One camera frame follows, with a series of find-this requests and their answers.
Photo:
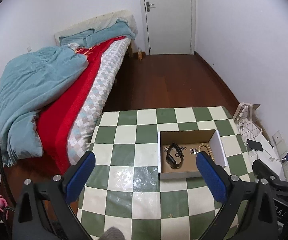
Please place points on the black smart band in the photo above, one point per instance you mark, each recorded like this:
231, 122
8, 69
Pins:
172, 162

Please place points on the white paper bag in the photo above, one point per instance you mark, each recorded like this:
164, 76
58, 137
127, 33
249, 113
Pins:
266, 157

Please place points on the bed with red sheet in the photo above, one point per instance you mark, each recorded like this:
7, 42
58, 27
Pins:
66, 110

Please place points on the pink fabric item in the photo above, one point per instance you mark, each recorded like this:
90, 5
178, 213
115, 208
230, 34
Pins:
0, 203

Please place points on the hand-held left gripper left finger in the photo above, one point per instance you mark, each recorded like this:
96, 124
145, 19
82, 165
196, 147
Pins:
80, 177

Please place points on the white grid tote bag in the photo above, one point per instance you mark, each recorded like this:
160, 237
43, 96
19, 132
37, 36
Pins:
245, 122

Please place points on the small orange bottle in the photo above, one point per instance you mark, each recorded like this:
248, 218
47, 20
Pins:
140, 54

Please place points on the white door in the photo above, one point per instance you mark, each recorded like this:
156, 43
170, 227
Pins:
169, 17

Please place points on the cardboard box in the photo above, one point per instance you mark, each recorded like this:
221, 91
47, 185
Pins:
191, 165

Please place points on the green white checkered tablecloth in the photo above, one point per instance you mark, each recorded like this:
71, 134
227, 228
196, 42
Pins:
129, 155

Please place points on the teal duvet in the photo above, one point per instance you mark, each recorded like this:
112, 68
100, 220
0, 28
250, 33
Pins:
33, 87

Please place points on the beige headboard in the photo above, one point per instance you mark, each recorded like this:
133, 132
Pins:
103, 21

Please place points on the dark smartphone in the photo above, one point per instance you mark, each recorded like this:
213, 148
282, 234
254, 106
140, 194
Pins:
255, 145

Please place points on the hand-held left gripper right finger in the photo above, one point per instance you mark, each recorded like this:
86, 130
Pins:
211, 177

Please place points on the diamond pattern mattress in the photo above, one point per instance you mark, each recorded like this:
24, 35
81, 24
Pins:
96, 97

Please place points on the teal pillow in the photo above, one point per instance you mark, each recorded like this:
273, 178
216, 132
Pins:
75, 38
111, 33

